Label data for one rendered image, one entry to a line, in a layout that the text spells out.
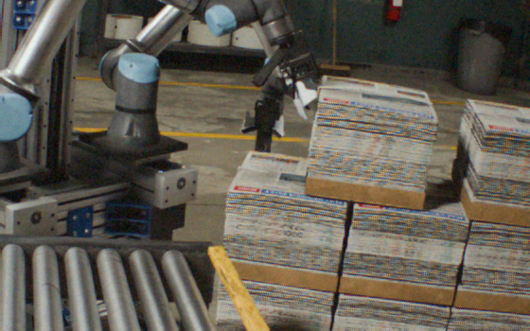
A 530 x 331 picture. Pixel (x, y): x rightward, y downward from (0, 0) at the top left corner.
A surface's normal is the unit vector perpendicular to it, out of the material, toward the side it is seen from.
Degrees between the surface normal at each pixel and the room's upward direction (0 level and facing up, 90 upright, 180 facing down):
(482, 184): 90
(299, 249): 90
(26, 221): 90
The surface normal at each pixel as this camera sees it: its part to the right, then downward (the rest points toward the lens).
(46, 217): 0.78, 0.25
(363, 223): -0.11, 0.25
